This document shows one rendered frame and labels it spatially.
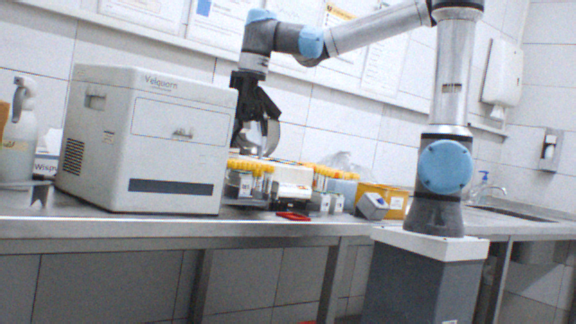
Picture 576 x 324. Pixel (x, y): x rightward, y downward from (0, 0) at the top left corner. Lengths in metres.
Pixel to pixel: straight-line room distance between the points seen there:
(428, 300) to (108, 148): 0.79
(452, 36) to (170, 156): 0.67
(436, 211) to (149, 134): 0.70
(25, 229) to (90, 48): 0.88
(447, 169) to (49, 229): 0.81
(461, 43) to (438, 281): 0.54
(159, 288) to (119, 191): 0.98
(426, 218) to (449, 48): 0.40
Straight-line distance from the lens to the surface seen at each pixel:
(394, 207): 1.97
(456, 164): 1.33
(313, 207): 1.70
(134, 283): 2.12
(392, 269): 1.48
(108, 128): 1.28
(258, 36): 1.44
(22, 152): 1.37
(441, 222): 1.47
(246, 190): 1.47
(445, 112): 1.36
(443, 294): 1.44
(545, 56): 4.05
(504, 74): 3.67
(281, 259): 2.54
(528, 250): 3.19
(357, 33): 1.53
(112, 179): 1.24
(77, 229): 1.17
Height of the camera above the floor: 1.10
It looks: 3 degrees down
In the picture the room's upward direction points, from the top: 10 degrees clockwise
